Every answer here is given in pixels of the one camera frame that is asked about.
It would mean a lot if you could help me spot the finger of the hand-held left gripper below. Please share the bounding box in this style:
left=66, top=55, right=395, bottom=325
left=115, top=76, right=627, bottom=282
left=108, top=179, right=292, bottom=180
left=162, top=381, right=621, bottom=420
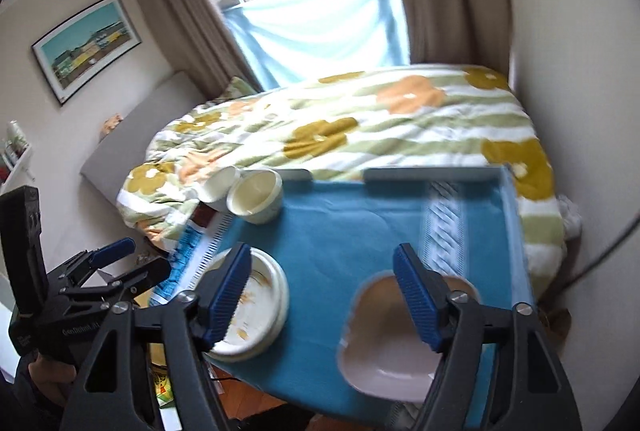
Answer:
left=75, top=238, right=137, bottom=284
left=100, top=258, right=173, bottom=309

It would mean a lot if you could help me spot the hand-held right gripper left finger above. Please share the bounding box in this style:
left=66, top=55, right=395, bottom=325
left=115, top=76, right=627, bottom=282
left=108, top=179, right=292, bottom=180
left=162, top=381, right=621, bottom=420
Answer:
left=60, top=242, right=253, bottom=431

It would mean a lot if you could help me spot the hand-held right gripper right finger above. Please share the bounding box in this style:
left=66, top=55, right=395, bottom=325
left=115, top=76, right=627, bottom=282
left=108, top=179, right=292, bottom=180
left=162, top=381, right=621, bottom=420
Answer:
left=392, top=243, right=583, bottom=431

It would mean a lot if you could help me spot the white plate with orange print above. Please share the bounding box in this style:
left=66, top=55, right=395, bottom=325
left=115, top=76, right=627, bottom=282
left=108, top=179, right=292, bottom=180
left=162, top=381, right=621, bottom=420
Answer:
left=210, top=256, right=281, bottom=347

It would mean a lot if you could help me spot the plain white plate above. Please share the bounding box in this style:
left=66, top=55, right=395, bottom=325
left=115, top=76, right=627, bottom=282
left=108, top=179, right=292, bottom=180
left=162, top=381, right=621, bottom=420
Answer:
left=202, top=247, right=291, bottom=364

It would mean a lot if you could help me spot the pink square bowl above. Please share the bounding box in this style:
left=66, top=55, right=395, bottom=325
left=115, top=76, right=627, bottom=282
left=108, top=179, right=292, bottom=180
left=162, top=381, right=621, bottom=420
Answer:
left=337, top=273, right=483, bottom=402

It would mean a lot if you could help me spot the cream round bowl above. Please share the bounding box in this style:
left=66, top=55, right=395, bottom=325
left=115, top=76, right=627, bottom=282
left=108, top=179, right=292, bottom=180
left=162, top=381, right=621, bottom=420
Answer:
left=226, top=170, right=283, bottom=225
left=200, top=166, right=241, bottom=212

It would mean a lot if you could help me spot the person's left hand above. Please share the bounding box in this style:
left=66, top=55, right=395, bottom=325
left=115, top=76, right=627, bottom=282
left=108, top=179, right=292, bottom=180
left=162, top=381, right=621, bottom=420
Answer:
left=15, top=353, right=78, bottom=412

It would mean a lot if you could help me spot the blue patterned table cloth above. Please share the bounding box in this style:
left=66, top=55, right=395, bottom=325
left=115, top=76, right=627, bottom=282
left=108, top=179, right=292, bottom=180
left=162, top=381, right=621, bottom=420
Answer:
left=150, top=178, right=536, bottom=422

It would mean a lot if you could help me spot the grey headboard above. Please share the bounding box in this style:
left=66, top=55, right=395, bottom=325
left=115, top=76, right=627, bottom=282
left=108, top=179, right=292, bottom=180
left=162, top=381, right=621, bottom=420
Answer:
left=80, top=71, right=211, bottom=206

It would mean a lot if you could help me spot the floral striped blanket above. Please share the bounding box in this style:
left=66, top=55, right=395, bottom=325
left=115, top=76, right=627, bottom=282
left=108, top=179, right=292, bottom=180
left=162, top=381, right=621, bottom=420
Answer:
left=116, top=66, right=568, bottom=297

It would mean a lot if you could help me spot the green pillow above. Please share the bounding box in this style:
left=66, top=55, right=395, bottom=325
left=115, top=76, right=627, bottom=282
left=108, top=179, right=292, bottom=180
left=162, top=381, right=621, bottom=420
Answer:
left=217, top=77, right=256, bottom=99

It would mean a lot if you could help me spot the light blue hanging cloth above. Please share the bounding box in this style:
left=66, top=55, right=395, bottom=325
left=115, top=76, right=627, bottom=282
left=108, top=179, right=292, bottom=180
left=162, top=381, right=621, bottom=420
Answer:
left=220, top=0, right=411, bottom=89

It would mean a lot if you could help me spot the framed wall picture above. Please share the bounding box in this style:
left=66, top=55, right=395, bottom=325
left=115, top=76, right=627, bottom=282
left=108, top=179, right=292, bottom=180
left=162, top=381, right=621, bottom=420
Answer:
left=31, top=0, right=143, bottom=106

